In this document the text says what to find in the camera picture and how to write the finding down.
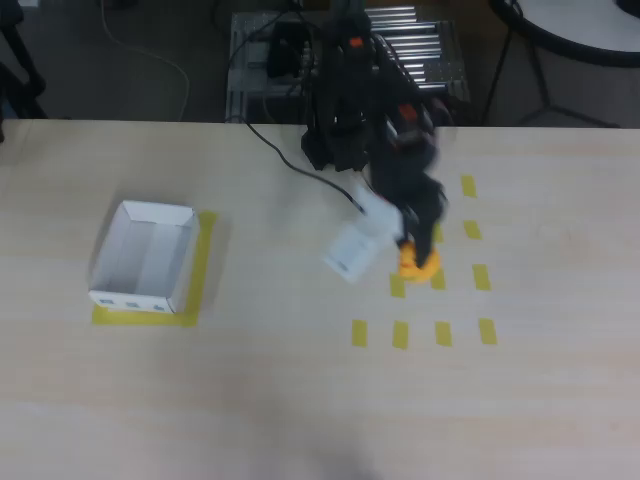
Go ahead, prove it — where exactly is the white gripper camera mount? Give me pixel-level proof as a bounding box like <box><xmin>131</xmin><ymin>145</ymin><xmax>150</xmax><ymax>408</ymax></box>
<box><xmin>320</xmin><ymin>183</ymin><xmax>404</xmax><ymax>285</ymax></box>

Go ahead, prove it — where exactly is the black cable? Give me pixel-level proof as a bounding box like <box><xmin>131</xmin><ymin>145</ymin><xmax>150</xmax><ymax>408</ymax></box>
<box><xmin>243</xmin><ymin>119</ymin><xmax>369</xmax><ymax>216</ymax></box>

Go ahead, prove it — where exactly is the yellow rubber duck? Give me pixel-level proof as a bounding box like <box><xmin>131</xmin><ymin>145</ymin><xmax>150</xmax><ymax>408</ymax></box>
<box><xmin>396</xmin><ymin>239</ymin><xmax>443</xmax><ymax>285</ymax></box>

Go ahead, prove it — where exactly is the black power adapter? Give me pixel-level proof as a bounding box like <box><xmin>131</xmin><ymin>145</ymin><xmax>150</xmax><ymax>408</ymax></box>
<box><xmin>265</xmin><ymin>21</ymin><xmax>309</xmax><ymax>80</ymax></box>

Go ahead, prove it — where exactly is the long yellow tape strip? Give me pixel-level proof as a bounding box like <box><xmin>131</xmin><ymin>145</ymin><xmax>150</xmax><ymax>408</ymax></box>
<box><xmin>183</xmin><ymin>210</ymin><xmax>220</xmax><ymax>329</ymax></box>
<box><xmin>91</xmin><ymin>305</ymin><xmax>200</xmax><ymax>329</ymax></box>

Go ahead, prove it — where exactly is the aluminium roller frame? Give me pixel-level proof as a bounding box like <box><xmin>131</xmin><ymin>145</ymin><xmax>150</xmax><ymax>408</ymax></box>
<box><xmin>227</xmin><ymin>6</ymin><xmax>474</xmax><ymax>124</ymax></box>

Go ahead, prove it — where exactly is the black table leg frame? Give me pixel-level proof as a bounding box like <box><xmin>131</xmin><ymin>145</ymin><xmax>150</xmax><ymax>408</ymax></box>
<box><xmin>483</xmin><ymin>14</ymin><xmax>622</xmax><ymax>129</ymax></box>

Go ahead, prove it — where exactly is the white cardboard box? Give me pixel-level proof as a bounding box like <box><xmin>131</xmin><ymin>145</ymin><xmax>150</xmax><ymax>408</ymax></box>
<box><xmin>88</xmin><ymin>200</ymin><xmax>201</xmax><ymax>316</ymax></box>

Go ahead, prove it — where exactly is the round white table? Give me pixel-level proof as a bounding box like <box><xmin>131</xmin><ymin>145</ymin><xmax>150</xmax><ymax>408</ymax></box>
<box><xmin>488</xmin><ymin>0</ymin><xmax>640</xmax><ymax>67</ymax></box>

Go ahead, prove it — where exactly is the white floor cable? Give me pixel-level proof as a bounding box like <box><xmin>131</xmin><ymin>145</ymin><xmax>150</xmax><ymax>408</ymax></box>
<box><xmin>98</xmin><ymin>0</ymin><xmax>192</xmax><ymax>121</ymax></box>

